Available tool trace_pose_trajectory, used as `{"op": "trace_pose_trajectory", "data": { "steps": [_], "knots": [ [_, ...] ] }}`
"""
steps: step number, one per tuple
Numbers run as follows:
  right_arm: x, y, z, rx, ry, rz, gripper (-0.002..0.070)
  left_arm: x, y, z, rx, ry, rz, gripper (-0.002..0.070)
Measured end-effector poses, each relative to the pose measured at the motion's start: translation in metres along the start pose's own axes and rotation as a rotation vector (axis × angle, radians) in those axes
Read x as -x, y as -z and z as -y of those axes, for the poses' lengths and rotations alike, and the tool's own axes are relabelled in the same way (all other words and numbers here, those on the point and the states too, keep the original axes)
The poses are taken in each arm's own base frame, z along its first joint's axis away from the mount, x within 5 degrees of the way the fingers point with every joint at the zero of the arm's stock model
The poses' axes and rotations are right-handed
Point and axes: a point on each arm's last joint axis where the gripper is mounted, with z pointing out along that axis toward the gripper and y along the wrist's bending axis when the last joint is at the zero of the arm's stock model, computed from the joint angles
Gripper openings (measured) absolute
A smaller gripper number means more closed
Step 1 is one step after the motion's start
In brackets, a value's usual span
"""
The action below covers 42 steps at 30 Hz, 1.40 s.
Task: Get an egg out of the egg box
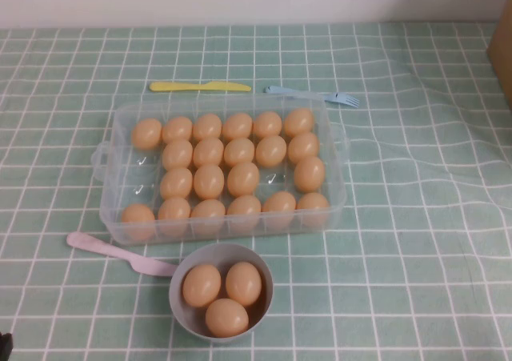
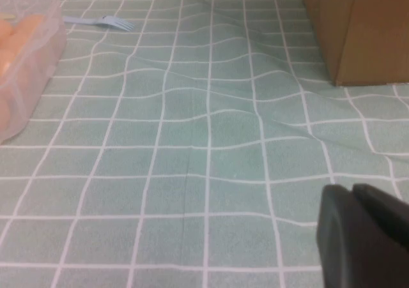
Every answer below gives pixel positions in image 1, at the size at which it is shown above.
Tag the brown egg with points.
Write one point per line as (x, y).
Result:
(243, 283)
(313, 209)
(176, 182)
(207, 127)
(238, 151)
(177, 153)
(226, 317)
(208, 152)
(243, 213)
(278, 209)
(242, 179)
(207, 215)
(201, 285)
(177, 129)
(303, 147)
(174, 213)
(270, 150)
(209, 181)
(309, 173)
(137, 219)
(298, 122)
(267, 124)
(237, 126)
(146, 133)

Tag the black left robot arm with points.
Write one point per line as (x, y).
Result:
(5, 347)

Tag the clear plastic egg box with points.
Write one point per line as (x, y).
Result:
(110, 169)

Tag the brown cardboard box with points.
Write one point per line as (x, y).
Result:
(503, 57)

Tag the blue plastic fork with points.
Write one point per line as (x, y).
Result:
(276, 91)

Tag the yellow plastic knife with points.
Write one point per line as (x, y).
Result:
(180, 86)

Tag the grey-blue round bowl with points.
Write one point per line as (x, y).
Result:
(176, 301)

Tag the green checked tablecloth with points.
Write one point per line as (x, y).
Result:
(400, 257)

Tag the pink plastic knife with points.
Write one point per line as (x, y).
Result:
(100, 247)

